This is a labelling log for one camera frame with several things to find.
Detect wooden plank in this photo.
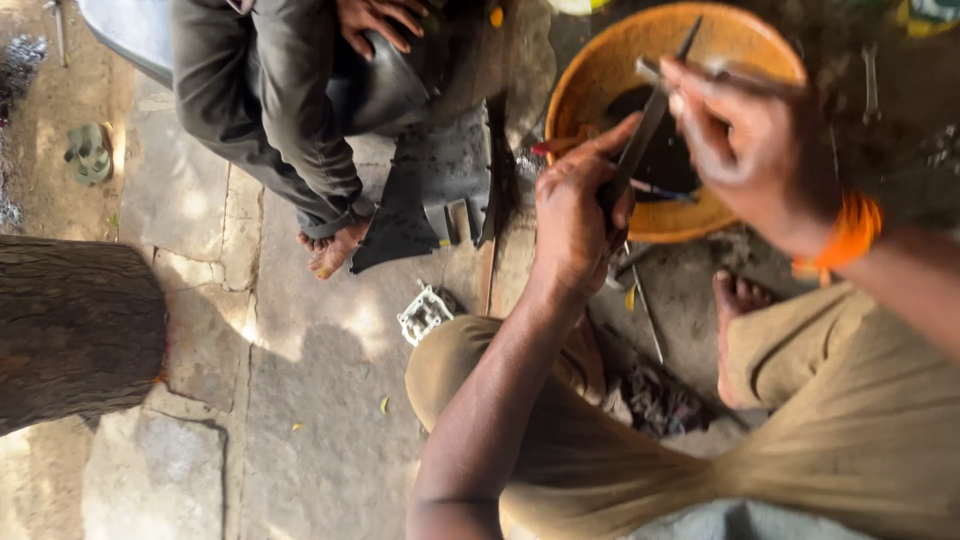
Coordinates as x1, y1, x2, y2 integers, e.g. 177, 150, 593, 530
477, 97, 520, 318

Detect black metal file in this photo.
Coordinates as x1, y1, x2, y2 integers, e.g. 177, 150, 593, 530
598, 15, 706, 220

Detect grey screwdriver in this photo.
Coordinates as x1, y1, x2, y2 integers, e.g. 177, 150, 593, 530
42, 0, 69, 69

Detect person's tan trousers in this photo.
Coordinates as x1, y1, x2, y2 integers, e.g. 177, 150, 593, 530
405, 281, 960, 540

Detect person's grey shirt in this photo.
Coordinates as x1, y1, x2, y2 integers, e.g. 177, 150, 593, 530
628, 498, 880, 540

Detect black rubber tyre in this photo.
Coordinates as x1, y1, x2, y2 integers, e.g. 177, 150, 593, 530
326, 30, 451, 138

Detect black greasy rag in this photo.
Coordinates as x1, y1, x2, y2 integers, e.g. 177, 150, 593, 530
621, 363, 715, 438

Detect person's right hand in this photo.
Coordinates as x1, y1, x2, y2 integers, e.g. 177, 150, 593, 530
658, 56, 845, 258

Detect brown tree trunk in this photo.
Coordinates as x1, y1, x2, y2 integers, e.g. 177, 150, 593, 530
0, 234, 168, 438

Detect steel spanner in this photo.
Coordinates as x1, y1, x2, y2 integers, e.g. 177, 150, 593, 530
861, 43, 883, 126

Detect yellow plastic container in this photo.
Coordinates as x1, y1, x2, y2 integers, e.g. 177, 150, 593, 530
895, 0, 960, 39

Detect white metal engine part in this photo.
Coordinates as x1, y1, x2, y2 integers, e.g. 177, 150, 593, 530
396, 282, 456, 348

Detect long metal rod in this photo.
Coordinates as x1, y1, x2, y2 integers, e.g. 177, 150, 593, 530
622, 240, 667, 366

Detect thin grey metal rod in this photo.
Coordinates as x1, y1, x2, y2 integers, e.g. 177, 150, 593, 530
636, 56, 810, 102

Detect person's left hand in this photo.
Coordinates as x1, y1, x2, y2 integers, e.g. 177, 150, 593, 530
528, 112, 646, 303

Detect green sandal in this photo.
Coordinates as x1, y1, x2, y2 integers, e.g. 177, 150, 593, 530
63, 122, 115, 188

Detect red handled tool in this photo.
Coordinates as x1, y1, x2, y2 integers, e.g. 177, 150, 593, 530
531, 133, 595, 158

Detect orange plastic basin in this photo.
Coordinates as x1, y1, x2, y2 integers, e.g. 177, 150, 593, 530
545, 1, 810, 245

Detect orange thread wristband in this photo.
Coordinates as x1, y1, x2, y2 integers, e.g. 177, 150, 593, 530
791, 191, 885, 288

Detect person's bare foot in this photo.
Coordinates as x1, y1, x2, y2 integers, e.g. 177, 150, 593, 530
711, 270, 778, 411

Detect blue handled tool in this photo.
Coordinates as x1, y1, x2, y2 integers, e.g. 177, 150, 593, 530
630, 177, 700, 204

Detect grey metal vehicle body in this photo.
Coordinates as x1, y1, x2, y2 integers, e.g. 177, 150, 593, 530
76, 0, 176, 88

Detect black plastic vehicle panel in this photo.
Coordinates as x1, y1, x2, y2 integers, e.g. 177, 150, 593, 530
348, 105, 496, 276

